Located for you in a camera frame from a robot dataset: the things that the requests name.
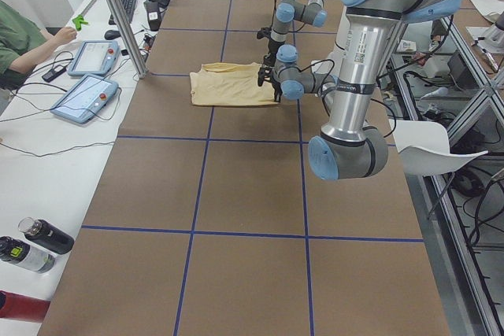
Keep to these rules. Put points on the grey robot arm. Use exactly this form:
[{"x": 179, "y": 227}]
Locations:
[
  {"x": 312, "y": 13},
  {"x": 347, "y": 147}
]

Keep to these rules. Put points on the silver bottle with black cap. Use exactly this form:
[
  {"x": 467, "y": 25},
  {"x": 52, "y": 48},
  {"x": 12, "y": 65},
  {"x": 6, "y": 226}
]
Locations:
[{"x": 23, "y": 255}]

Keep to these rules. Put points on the near teach pendant tablet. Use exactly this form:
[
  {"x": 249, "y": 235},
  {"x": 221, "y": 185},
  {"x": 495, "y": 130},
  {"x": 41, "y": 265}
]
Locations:
[{"x": 85, "y": 99}]

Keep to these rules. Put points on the grey aluminium frame post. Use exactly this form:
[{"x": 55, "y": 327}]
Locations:
[{"x": 120, "y": 17}]

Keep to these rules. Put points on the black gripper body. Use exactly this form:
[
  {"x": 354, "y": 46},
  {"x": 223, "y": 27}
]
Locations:
[
  {"x": 276, "y": 88},
  {"x": 271, "y": 48}
]

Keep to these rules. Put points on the person in green shirt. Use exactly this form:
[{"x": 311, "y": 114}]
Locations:
[{"x": 24, "y": 45}]

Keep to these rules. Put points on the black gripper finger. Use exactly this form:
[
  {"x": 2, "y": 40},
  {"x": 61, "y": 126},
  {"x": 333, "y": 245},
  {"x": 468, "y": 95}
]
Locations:
[
  {"x": 266, "y": 66},
  {"x": 277, "y": 97}
]

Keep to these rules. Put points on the black bottle with clear cap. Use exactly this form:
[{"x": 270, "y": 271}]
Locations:
[{"x": 46, "y": 235}]

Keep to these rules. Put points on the black keyboard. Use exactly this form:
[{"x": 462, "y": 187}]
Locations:
[{"x": 129, "y": 8}]

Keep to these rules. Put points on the beige long-sleeve printed shirt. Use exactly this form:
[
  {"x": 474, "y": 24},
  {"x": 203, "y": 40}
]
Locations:
[{"x": 227, "y": 84}]

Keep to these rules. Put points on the teach pendant tablet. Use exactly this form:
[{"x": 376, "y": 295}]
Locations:
[
  {"x": 94, "y": 57},
  {"x": 85, "y": 99}
]

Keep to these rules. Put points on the red bottle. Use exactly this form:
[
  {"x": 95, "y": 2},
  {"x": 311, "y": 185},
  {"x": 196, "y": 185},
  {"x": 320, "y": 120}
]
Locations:
[{"x": 23, "y": 308}]

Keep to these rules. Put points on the green plastic clamp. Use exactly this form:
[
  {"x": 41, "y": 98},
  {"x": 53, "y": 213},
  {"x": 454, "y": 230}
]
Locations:
[{"x": 79, "y": 22}]

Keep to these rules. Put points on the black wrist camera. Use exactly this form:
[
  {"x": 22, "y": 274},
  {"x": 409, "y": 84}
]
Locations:
[
  {"x": 264, "y": 33},
  {"x": 264, "y": 75}
]

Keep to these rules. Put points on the far teach pendant tablet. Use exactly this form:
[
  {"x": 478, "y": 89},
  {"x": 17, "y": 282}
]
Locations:
[{"x": 94, "y": 57}]

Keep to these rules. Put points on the black computer mouse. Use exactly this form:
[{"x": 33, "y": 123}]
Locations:
[{"x": 111, "y": 34}]

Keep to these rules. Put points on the white plastic chair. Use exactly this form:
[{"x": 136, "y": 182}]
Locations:
[{"x": 424, "y": 148}]

